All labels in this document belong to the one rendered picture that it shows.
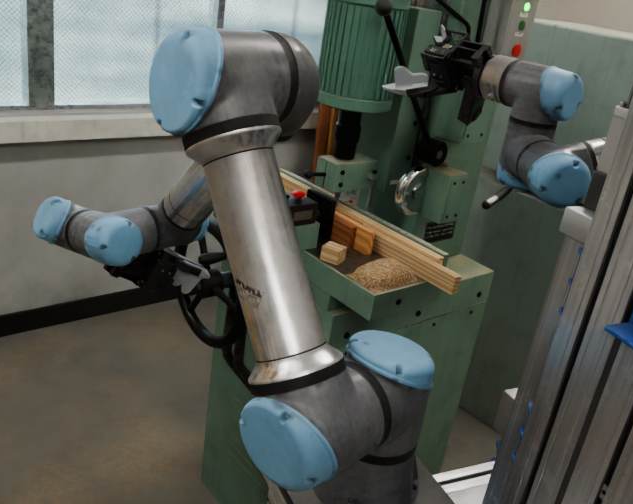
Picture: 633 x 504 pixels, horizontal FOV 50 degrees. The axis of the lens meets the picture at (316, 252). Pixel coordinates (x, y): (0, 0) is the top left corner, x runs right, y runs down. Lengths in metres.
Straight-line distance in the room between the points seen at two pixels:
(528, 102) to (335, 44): 0.52
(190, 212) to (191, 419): 1.41
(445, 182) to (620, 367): 0.89
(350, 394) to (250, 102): 0.35
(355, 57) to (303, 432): 0.92
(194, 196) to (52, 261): 1.79
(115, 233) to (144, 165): 1.76
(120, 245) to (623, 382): 0.71
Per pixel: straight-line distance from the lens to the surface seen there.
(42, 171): 2.66
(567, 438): 0.85
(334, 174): 1.55
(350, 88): 1.48
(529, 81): 1.12
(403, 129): 1.61
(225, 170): 0.77
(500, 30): 1.65
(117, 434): 2.35
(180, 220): 1.11
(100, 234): 1.06
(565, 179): 1.00
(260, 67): 0.80
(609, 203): 0.77
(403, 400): 0.85
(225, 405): 1.92
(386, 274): 1.37
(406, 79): 1.26
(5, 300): 2.82
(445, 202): 1.60
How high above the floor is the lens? 1.48
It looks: 23 degrees down
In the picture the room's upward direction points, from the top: 9 degrees clockwise
